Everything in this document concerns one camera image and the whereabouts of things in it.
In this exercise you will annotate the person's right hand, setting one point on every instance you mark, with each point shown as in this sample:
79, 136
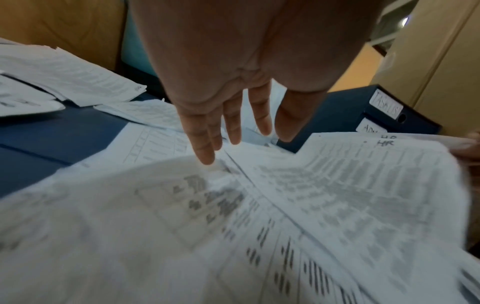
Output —
471, 148

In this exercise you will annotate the person's left hand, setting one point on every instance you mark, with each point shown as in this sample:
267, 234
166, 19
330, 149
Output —
255, 35

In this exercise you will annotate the printed paper sheet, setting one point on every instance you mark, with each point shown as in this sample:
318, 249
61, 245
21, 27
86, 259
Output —
360, 196

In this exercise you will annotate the neat stack of printed papers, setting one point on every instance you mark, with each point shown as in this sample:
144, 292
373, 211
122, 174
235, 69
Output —
75, 71
26, 98

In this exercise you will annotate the pile of printed papers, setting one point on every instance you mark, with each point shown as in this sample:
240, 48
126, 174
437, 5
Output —
150, 237

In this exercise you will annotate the brown cardboard box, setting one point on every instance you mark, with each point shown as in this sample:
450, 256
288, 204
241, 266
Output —
442, 65

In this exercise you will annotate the teal cylindrical barrel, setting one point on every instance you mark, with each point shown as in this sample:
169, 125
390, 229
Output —
139, 53

